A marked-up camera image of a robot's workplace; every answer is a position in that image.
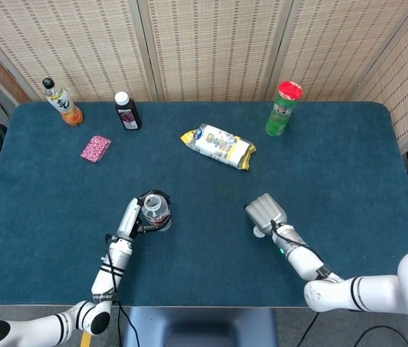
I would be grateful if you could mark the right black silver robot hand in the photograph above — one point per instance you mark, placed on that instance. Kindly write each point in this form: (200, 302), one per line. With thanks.
(265, 211)

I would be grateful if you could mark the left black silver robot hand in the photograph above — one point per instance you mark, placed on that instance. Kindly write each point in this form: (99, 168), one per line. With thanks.
(128, 217)

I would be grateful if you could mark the clear plastic water bottle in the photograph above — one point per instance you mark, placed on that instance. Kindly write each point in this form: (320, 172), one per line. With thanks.
(153, 207)

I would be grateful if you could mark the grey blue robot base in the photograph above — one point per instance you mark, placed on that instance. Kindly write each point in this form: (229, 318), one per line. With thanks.
(200, 325)

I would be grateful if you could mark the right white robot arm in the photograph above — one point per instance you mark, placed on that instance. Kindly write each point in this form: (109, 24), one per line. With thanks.
(370, 289)

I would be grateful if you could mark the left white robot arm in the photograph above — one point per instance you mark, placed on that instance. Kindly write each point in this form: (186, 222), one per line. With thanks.
(115, 256)

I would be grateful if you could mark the dark grape juice bottle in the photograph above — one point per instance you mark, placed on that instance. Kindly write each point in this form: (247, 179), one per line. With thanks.
(128, 115)

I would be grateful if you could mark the orange juice bottle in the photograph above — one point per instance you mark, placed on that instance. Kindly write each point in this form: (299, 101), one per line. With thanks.
(64, 105)

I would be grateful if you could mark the blue felt table mat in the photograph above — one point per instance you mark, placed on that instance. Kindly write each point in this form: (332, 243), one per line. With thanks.
(63, 209)

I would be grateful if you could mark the pink patterned tissue pack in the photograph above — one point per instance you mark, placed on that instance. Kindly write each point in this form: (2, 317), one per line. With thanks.
(95, 148)

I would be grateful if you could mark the yellow white snack package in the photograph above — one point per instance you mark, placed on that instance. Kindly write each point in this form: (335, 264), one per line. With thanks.
(218, 144)

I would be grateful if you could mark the green chip can red lid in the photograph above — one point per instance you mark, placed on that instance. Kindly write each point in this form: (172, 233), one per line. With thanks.
(280, 115)

